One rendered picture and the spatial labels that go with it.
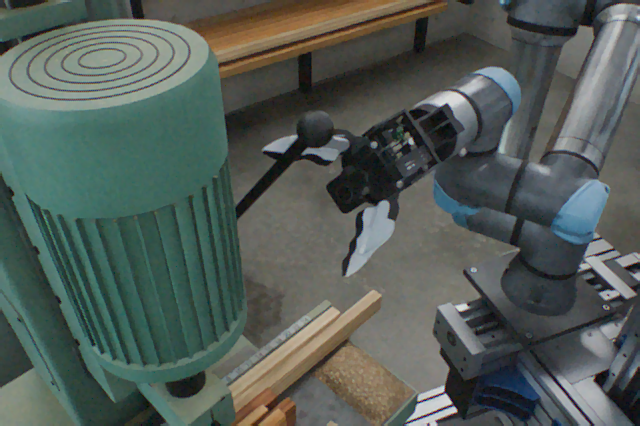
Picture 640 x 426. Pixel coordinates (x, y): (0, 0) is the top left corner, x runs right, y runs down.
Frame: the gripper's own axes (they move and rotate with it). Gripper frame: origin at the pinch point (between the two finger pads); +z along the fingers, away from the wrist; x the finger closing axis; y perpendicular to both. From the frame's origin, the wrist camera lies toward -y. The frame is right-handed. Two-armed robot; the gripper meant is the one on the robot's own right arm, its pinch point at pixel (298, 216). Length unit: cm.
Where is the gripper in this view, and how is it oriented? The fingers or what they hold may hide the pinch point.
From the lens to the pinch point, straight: 57.2
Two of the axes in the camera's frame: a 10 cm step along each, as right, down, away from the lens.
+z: -7.1, 4.5, -5.4
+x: 5.5, 8.4, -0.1
